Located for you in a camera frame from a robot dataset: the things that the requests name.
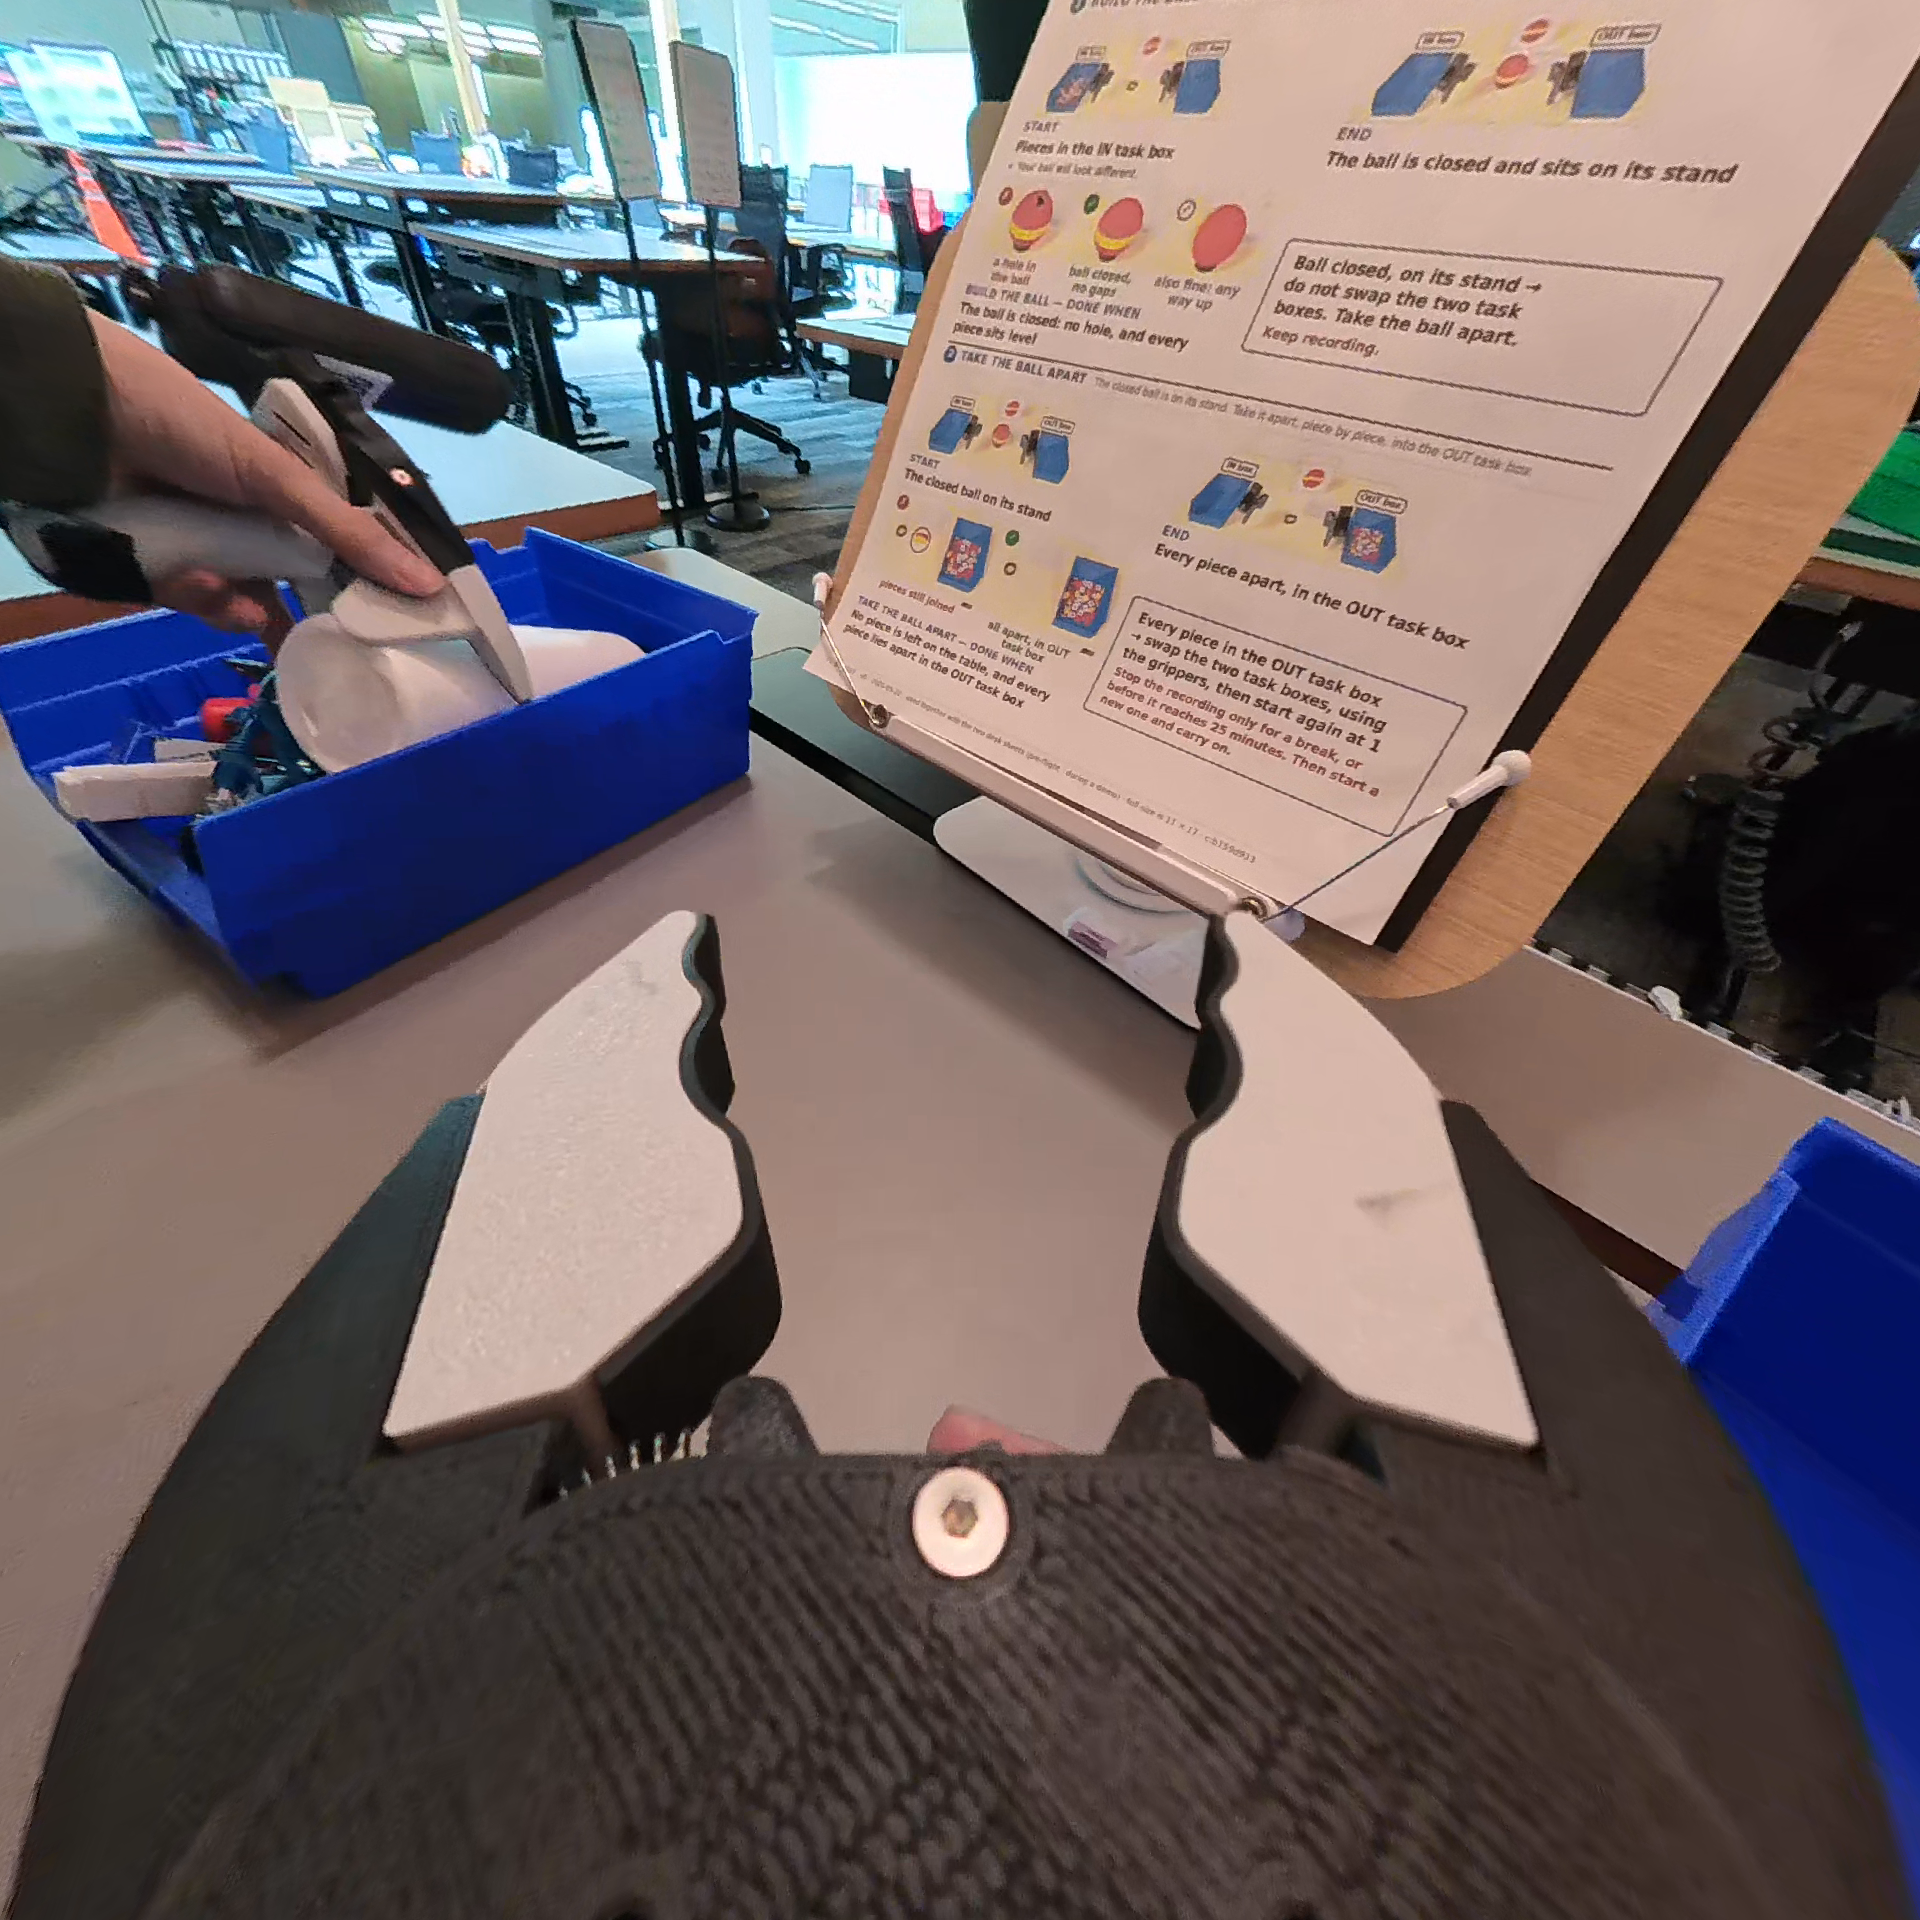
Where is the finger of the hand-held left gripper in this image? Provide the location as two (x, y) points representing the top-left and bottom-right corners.
(328, 562), (538, 706)

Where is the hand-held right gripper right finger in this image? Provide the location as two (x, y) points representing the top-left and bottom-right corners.
(1137, 912), (1548, 1466)

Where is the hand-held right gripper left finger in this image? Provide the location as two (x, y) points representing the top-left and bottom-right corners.
(379, 907), (784, 1456)

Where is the white cup with lid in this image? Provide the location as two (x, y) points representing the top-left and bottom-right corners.
(275, 615), (650, 777)

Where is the blue network cable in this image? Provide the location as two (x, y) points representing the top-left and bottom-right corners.
(210, 671), (328, 818)

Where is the blue plastic bin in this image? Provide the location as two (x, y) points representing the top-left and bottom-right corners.
(0, 529), (756, 1002)
(1647, 1119), (1920, 1801)

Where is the person's left forearm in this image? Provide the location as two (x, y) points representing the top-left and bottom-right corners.
(0, 256), (109, 512)

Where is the person's left hand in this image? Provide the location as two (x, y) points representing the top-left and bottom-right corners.
(82, 320), (448, 635)

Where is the person's right hand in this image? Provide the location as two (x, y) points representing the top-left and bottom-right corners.
(929, 1409), (1071, 1461)

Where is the long office desk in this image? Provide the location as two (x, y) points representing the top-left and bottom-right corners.
(428, 222), (770, 519)

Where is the white flat piece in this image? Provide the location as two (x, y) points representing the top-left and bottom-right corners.
(53, 754), (223, 826)

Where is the whiteboard on stand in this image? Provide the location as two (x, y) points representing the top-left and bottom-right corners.
(570, 19), (669, 205)
(667, 40), (748, 213)

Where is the black office chair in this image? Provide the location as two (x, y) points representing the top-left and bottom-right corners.
(682, 163), (848, 454)

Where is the white stand base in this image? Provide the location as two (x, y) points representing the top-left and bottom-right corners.
(932, 797), (1256, 1033)

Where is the printed instruction sheet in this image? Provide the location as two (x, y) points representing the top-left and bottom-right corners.
(804, 0), (1920, 946)

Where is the wire page holder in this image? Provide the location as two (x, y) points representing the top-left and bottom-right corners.
(810, 567), (1536, 922)

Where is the black coiled cable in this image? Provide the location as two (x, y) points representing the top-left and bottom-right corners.
(1711, 773), (1802, 963)

